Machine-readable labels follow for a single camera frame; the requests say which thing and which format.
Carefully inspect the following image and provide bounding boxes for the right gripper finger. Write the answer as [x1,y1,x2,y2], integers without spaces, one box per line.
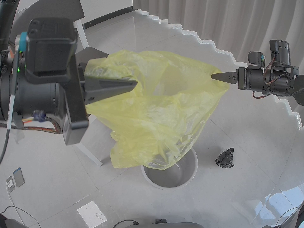
[213,77,238,83]
[211,72,238,78]

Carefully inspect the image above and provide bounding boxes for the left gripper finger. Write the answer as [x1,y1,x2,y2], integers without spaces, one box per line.
[85,89,134,104]
[84,76,139,92]

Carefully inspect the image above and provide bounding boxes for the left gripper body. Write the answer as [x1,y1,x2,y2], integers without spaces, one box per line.
[14,62,89,145]

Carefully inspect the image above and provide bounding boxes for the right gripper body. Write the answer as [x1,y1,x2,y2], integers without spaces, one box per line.
[237,67,273,96]

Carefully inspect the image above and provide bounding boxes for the yellow plastic bag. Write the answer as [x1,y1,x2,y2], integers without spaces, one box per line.
[84,50,230,170]

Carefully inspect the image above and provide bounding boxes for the black plastic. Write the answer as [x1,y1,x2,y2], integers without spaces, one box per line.
[215,147,235,169]

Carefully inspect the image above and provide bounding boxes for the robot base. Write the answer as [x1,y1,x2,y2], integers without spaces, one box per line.
[123,219,202,228]

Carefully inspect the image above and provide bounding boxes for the white trash bin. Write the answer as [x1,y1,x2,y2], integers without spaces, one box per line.
[141,146,198,190]

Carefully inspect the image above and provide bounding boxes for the white curtain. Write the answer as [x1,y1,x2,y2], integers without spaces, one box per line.
[132,0,304,130]

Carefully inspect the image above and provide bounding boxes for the grey and white chair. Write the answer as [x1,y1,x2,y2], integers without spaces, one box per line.
[12,0,110,167]

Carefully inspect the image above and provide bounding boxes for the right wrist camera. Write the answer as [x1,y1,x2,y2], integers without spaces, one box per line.
[248,52,266,70]

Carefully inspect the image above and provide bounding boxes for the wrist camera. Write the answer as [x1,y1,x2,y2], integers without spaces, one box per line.
[15,18,79,85]
[248,52,266,70]

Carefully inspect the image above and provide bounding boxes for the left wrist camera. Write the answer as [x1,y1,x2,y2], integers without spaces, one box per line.
[15,18,79,85]

